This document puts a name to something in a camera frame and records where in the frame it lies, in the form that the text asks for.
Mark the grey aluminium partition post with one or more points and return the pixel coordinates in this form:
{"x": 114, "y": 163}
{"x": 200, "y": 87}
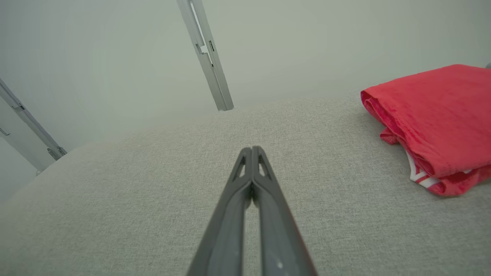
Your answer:
{"x": 215, "y": 76}

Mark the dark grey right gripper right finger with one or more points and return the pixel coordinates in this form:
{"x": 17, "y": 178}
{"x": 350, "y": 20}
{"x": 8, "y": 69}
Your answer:
{"x": 276, "y": 237}

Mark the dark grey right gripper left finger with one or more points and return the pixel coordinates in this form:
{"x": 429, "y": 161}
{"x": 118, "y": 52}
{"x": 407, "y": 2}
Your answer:
{"x": 222, "y": 230}

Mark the red Bulls 23 jersey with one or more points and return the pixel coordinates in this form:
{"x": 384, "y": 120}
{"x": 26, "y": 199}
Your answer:
{"x": 441, "y": 111}

